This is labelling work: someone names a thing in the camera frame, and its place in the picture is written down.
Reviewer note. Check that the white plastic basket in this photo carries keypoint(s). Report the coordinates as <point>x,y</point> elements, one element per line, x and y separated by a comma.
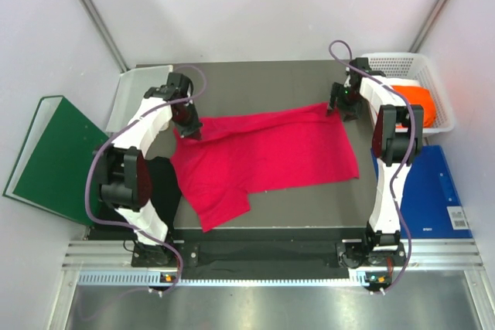
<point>414,66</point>

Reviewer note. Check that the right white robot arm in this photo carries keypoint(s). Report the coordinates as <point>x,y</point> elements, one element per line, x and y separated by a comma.
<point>396,141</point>

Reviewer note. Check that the blue folder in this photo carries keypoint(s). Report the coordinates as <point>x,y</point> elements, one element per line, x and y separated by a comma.
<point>430,204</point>

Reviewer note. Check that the aluminium frame post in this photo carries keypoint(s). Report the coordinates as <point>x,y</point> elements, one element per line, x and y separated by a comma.
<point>428,25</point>
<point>103,31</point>

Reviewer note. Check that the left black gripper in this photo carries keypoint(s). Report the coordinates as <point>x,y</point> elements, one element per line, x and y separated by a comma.
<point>193,129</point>

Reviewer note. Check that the translucent plastic tray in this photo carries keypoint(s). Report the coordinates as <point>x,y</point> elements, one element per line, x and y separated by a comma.
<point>131,89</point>

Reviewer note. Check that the green ring binder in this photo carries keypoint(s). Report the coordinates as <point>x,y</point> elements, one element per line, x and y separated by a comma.
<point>50,172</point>

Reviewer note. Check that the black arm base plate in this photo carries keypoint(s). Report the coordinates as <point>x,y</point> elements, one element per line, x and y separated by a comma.
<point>278,260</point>

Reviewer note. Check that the perforated cable duct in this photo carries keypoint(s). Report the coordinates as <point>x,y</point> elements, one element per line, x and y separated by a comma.
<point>159,279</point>

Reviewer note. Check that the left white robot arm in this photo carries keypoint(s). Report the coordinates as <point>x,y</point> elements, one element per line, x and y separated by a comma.
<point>152,117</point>

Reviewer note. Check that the black folded t-shirt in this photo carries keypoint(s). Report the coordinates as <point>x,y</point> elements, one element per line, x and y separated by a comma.
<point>166,187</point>

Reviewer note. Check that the right aluminium frame post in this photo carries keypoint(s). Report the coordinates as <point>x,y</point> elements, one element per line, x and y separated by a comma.
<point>428,25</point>

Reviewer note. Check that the orange t-shirt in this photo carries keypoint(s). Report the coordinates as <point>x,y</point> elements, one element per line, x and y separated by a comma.
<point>417,95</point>

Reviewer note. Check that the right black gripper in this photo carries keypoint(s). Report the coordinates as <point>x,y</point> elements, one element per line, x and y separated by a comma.
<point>353,113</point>

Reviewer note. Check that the left aluminium frame post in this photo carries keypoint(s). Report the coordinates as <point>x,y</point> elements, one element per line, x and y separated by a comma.
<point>103,31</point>

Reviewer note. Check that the pink red t-shirt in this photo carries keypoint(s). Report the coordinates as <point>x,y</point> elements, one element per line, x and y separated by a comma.
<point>241,155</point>

